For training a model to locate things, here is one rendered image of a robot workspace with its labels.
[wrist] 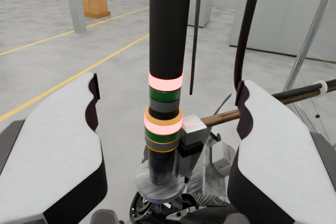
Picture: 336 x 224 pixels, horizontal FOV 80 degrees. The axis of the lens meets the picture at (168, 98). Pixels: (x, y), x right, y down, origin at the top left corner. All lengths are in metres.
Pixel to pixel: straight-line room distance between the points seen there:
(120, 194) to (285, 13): 5.03
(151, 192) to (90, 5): 8.25
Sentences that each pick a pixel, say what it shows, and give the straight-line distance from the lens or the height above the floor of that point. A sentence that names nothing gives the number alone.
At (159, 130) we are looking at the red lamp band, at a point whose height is 1.56.
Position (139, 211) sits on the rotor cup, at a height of 1.22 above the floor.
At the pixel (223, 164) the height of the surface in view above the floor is 1.13.
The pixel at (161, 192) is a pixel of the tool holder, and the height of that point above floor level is 1.46.
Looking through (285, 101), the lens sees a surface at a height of 1.54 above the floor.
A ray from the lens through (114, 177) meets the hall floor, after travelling 2.13.
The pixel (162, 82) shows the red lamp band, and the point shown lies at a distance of 0.19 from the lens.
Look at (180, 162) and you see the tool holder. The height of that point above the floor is 1.49.
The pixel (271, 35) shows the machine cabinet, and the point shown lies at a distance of 5.75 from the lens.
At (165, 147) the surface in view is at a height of 1.54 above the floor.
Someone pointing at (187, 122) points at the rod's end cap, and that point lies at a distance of 0.26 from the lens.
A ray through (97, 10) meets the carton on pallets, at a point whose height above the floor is 0.24.
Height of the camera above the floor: 1.71
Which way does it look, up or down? 33 degrees down
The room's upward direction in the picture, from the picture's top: 4 degrees clockwise
